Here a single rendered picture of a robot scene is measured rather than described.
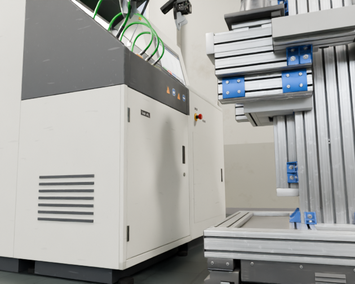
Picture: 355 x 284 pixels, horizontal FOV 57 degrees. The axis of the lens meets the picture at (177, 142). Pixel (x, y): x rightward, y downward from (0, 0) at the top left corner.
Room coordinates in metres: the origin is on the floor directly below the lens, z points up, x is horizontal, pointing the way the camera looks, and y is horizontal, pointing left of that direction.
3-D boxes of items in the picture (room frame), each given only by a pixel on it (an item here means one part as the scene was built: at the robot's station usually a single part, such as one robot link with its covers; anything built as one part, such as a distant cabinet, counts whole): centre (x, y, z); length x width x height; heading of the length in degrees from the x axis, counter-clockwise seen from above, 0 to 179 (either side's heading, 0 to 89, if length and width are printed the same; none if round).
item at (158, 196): (1.60, 0.07, 0.44); 0.65 x 0.02 x 0.68; 156
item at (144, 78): (1.61, 0.09, 0.87); 0.62 x 0.04 x 0.16; 156
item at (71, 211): (1.72, 0.33, 0.39); 0.70 x 0.58 x 0.79; 156
